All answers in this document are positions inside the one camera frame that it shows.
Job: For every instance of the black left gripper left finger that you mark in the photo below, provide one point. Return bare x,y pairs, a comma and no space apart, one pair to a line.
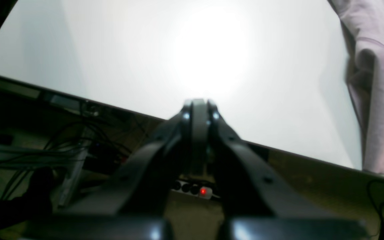
142,185

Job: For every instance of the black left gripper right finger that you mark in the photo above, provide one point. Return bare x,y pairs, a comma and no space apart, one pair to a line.
248,185

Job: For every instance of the pink t-shirt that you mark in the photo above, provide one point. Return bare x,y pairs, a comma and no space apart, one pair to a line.
364,20

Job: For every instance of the black power strip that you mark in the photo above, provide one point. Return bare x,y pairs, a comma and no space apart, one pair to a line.
200,189

